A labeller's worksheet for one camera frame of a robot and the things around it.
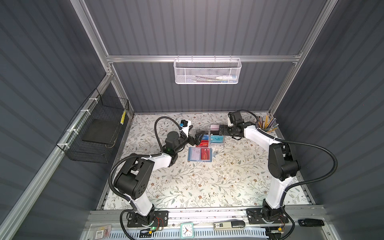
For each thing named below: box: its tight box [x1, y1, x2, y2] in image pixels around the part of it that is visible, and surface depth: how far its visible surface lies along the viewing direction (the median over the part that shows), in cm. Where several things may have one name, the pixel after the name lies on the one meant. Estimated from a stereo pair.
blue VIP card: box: [202, 134, 210, 140], surface depth 101 cm
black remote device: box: [298, 218, 325, 227], surface depth 72 cm
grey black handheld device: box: [213, 220, 246, 230], surface depth 70 cm
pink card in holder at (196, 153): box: [191, 147, 201, 161], surface depth 98 cm
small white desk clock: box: [180, 222, 195, 239], surface depth 70 cm
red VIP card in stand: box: [199, 139, 209, 148], surface depth 101 cm
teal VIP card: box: [210, 135, 225, 143], surface depth 101 cm
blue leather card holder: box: [187, 147, 212, 162], surface depth 98 cm
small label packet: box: [95, 225, 112, 240], surface depth 70 cm
